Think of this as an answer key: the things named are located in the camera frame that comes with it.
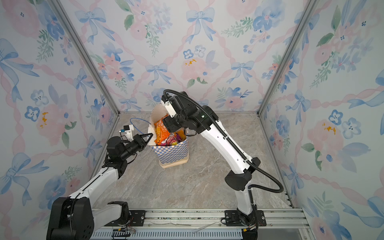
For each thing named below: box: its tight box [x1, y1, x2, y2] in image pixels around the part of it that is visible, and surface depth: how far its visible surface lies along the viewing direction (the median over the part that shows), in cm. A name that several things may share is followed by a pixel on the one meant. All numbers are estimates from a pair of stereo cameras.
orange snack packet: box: [154, 113, 170, 146], surface depth 80 cm
